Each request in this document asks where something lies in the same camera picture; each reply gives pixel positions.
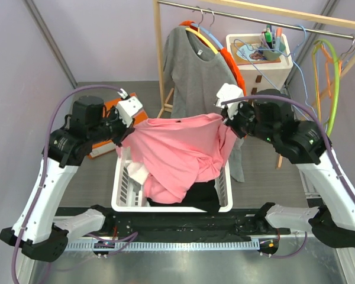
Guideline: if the grey sweatshirt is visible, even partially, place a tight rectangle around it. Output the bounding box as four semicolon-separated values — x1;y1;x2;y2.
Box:
162;25;246;183

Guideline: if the white laundry basket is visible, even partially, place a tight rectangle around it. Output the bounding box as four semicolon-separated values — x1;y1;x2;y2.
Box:
111;148;233;213

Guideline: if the light blue wire hanger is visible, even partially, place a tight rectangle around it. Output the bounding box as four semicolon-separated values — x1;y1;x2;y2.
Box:
233;24;314;119

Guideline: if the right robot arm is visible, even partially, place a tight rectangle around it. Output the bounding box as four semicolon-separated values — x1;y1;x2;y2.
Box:
217;83;355;249

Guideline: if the wooden clothes rack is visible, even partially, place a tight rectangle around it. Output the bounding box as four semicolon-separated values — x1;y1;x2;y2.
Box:
152;0;355;169

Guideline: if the orange garment on rack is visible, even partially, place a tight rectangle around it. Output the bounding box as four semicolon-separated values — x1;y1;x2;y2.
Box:
178;20;248;89

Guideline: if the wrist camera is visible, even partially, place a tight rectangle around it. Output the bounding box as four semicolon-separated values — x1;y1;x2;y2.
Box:
215;83;244;120
116;88;143;128

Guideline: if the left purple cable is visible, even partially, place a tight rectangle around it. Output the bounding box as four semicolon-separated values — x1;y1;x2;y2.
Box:
10;84;128;282

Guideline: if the black garment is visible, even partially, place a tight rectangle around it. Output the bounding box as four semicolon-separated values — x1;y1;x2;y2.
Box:
147;180;221;214

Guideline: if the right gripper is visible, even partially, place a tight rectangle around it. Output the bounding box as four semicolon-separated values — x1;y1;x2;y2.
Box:
222;98;277;144

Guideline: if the yellow hanger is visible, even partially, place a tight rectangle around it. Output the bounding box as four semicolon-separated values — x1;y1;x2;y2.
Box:
185;27;219;58

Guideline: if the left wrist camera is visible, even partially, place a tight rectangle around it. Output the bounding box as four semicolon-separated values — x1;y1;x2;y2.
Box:
116;88;143;128

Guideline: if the white garment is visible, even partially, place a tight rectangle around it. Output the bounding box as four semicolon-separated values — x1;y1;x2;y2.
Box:
125;160;149;185

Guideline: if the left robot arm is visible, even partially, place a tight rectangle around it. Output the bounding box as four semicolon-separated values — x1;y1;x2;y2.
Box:
0;96;143;263

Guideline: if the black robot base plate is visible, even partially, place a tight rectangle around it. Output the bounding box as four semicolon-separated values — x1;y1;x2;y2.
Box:
69;205;291;243

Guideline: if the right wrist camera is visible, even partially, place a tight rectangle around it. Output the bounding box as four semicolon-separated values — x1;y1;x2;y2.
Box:
215;83;244;120

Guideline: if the slotted cable duct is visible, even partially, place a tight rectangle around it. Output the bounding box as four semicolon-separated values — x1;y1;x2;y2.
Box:
65;238;260;252

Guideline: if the picture card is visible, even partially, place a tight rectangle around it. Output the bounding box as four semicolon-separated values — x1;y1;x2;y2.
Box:
230;41;281;65

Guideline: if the pink t shirt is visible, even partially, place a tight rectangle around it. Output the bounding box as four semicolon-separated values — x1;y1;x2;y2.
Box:
122;113;237;204

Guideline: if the orange plastic hanger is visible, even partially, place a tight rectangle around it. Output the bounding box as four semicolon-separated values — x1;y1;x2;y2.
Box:
312;39;342;104

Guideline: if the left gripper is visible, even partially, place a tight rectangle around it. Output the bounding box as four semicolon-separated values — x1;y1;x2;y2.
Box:
89;105;135;147

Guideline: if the white drawer unit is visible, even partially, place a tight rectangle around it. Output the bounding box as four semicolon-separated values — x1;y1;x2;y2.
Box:
225;33;293;95

